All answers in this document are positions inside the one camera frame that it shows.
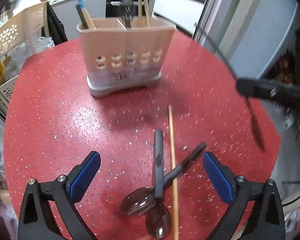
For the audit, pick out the dark chopstick in holder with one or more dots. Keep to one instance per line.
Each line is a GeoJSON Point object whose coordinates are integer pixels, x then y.
{"type": "Point", "coordinates": [80, 14]}

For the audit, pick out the dark handled metal spoon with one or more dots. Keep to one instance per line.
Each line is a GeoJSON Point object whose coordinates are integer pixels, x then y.
{"type": "Point", "coordinates": [141, 200]}

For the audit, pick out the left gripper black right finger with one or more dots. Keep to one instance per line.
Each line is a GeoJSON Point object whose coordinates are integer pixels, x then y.
{"type": "Point", "coordinates": [266, 220]}

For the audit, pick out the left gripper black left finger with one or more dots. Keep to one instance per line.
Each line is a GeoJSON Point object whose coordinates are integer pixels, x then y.
{"type": "Point", "coordinates": [36, 220]}

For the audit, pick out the black handled metal spoon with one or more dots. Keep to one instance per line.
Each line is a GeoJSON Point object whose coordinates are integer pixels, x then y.
{"type": "Point", "coordinates": [255, 127]}

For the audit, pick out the black built-in oven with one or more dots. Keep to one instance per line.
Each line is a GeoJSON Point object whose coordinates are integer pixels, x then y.
{"type": "Point", "coordinates": [113, 7]}

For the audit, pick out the blue patterned wooden chopstick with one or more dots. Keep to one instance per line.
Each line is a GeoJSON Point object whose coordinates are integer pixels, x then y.
{"type": "Point", "coordinates": [86, 16]}

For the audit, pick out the beige plastic utensil holder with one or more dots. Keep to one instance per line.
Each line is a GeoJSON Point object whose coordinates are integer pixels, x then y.
{"type": "Point", "coordinates": [118, 58]}

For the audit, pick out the grey handled metal spoon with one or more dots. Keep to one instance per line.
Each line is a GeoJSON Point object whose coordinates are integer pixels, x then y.
{"type": "Point", "coordinates": [158, 220]}

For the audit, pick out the white perforated plastic shelf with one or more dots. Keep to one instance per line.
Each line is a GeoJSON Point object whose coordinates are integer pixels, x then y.
{"type": "Point", "coordinates": [24, 35]}

